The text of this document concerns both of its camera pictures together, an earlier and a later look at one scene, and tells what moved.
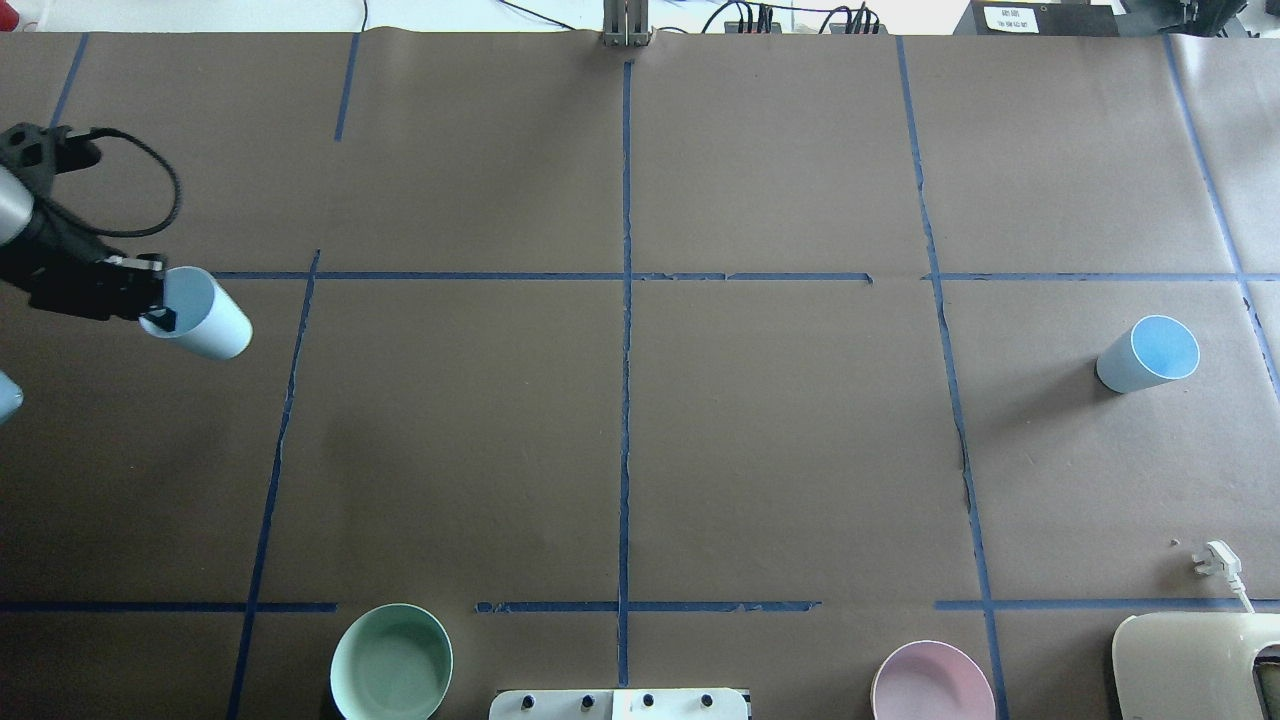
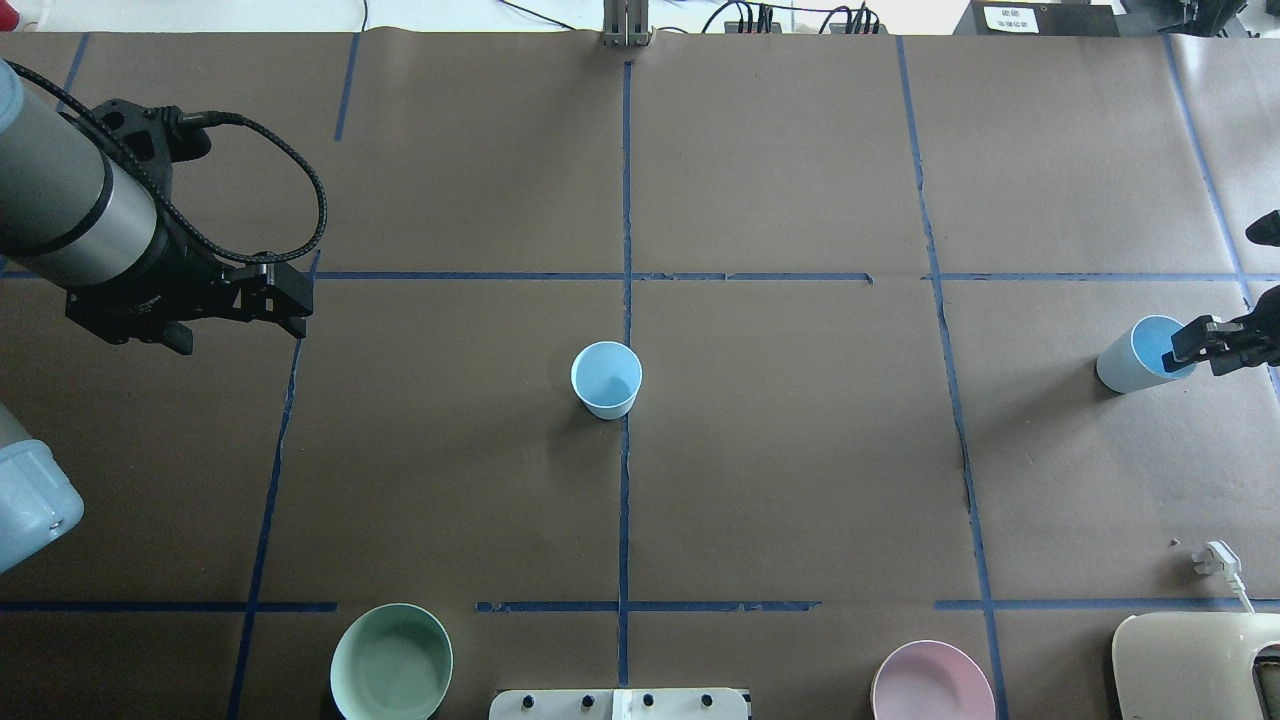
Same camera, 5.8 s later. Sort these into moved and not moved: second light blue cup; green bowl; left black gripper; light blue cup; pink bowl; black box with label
Moved: left black gripper; light blue cup
Not moved: pink bowl; green bowl; black box with label; second light blue cup
